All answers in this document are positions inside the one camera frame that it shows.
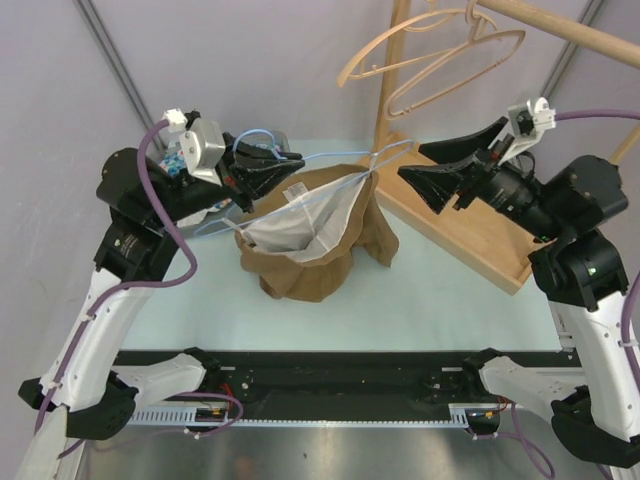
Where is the white slotted cable duct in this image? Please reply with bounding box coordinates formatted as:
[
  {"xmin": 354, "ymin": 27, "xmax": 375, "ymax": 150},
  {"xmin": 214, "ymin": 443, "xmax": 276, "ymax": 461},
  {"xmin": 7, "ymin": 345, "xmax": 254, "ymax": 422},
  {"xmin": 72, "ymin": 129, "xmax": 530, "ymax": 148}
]
[{"xmin": 129, "ymin": 403, "xmax": 474, "ymax": 429}]

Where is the light blue wire hanger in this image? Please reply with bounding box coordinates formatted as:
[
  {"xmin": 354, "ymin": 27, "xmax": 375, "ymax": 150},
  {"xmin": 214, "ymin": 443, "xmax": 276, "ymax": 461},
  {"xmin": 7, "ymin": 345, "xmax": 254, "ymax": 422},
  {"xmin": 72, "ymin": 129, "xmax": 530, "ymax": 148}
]
[{"xmin": 193, "ymin": 129, "xmax": 416, "ymax": 238}]

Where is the upper wooden hanger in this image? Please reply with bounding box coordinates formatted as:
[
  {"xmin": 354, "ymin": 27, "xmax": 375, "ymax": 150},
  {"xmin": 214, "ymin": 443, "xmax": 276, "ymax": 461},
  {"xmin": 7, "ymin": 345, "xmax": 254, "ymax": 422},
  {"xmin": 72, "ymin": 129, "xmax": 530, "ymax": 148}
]
[{"xmin": 336, "ymin": 1, "xmax": 497, "ymax": 88}]

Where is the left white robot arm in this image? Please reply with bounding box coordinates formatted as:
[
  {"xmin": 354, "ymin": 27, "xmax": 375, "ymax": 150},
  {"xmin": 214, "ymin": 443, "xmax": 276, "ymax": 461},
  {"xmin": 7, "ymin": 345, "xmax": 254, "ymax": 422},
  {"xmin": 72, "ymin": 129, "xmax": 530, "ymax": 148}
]
[{"xmin": 19, "ymin": 131, "xmax": 304, "ymax": 441}]

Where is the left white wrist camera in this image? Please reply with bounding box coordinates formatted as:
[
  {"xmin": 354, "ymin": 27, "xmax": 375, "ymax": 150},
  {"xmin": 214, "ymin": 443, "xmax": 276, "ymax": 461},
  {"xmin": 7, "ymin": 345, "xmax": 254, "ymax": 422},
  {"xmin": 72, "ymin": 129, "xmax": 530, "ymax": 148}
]
[{"xmin": 163, "ymin": 109, "xmax": 226, "ymax": 186}]

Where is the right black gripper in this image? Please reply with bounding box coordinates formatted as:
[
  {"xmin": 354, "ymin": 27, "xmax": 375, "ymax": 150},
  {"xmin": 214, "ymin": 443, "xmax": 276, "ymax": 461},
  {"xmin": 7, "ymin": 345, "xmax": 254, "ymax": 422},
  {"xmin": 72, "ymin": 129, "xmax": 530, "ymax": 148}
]
[{"xmin": 398, "ymin": 115, "xmax": 567, "ymax": 243}]

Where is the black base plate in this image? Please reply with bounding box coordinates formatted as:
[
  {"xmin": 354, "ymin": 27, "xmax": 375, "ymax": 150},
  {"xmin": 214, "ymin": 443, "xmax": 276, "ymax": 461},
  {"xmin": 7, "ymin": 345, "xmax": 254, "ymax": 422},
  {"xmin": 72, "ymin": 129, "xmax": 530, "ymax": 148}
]
[{"xmin": 114, "ymin": 348, "xmax": 586, "ymax": 421}]

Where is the grey plastic tray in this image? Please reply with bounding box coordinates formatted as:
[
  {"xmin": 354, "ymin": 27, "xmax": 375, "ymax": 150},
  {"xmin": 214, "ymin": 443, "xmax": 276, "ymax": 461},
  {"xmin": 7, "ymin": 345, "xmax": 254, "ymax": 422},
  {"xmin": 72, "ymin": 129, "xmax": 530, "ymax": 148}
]
[{"xmin": 177, "ymin": 129, "xmax": 304, "ymax": 238}]

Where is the wooden hanger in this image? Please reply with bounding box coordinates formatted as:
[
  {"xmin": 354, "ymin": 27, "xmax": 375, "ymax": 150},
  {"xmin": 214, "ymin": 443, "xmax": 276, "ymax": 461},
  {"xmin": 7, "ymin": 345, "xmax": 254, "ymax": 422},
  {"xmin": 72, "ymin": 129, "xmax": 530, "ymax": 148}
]
[
  {"xmin": 336, "ymin": 1, "xmax": 497, "ymax": 88},
  {"xmin": 382, "ymin": 1, "xmax": 526, "ymax": 120}
]

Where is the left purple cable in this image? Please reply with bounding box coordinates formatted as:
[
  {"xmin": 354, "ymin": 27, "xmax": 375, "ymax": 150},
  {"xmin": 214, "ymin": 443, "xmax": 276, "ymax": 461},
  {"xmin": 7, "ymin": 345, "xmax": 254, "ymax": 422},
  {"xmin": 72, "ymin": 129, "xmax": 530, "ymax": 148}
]
[{"xmin": 33, "ymin": 117, "xmax": 199, "ymax": 461}]

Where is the blue floral cloth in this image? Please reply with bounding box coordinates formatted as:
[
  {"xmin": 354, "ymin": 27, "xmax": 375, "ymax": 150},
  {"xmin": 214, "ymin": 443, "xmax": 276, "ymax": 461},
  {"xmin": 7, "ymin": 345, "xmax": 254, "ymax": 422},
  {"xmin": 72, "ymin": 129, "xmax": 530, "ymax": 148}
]
[{"xmin": 159, "ymin": 146, "xmax": 232, "ymax": 229}]

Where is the wooden clothes rack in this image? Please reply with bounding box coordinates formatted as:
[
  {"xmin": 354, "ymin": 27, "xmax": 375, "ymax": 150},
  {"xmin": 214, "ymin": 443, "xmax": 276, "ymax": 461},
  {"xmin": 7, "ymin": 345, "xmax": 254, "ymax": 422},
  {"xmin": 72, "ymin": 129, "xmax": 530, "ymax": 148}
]
[{"xmin": 337, "ymin": 1, "xmax": 628, "ymax": 294}]

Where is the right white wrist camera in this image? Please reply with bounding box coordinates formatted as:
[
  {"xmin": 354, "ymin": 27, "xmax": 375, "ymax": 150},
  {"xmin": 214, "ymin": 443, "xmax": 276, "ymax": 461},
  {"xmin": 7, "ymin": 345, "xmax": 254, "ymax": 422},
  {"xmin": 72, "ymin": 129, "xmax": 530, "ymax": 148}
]
[{"xmin": 501, "ymin": 97, "xmax": 556, "ymax": 163}]

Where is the tan brown skirt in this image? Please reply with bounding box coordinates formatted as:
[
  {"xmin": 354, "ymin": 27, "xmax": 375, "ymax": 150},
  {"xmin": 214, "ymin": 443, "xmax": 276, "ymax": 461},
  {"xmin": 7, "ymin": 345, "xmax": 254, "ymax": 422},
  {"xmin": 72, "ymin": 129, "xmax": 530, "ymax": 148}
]
[{"xmin": 235, "ymin": 164, "xmax": 399, "ymax": 302}]

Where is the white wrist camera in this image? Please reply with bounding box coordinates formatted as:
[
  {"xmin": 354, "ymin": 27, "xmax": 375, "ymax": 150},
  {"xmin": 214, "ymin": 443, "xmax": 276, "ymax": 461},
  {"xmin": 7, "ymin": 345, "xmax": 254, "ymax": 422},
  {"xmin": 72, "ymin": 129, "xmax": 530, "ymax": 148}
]
[
  {"xmin": 163, "ymin": 109, "xmax": 226, "ymax": 186},
  {"xmin": 501, "ymin": 97, "xmax": 556, "ymax": 163}
]

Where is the lower wooden hanger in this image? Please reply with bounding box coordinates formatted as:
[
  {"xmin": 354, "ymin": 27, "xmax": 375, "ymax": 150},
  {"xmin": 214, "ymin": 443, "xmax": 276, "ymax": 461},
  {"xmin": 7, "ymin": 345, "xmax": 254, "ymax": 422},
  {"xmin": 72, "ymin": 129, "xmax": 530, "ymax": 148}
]
[{"xmin": 382, "ymin": 1, "xmax": 526, "ymax": 120}]

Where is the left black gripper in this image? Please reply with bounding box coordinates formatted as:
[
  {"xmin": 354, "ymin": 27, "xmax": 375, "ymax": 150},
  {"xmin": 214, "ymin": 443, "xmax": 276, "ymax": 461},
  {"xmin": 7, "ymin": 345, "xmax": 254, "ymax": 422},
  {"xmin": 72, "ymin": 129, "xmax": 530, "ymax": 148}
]
[{"xmin": 149, "ymin": 132, "xmax": 304, "ymax": 227}]

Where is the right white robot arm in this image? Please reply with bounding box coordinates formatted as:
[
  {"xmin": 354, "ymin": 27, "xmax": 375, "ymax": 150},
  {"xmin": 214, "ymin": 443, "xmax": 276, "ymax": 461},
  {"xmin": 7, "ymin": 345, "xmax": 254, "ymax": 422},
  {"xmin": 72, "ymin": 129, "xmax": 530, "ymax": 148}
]
[{"xmin": 398, "ymin": 113, "xmax": 639, "ymax": 469}]

